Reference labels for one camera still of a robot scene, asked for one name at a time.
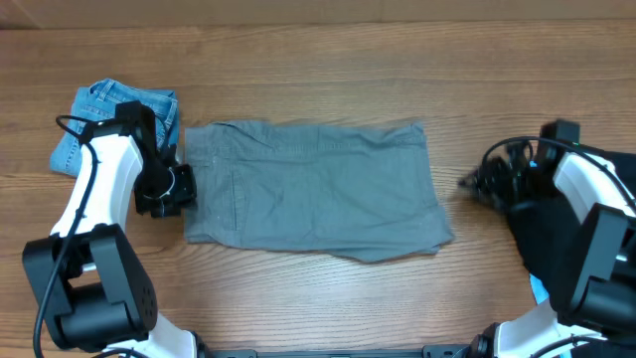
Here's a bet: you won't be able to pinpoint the grey shorts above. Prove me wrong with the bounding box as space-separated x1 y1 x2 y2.
185 120 454 263

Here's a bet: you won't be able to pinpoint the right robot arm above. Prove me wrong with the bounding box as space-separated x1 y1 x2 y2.
457 119 635 357

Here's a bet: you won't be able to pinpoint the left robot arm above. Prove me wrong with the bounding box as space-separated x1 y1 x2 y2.
22 100 211 358

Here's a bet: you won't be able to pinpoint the black garment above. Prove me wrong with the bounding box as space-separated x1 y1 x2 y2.
508 153 635 298

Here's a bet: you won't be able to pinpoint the folded blue jeans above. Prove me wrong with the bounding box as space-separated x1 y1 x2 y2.
50 79 180 177

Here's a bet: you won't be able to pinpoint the light blue garment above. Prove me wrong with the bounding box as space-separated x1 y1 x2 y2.
529 274 550 304

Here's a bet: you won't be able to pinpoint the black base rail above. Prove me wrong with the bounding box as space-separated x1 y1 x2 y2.
202 344 469 358

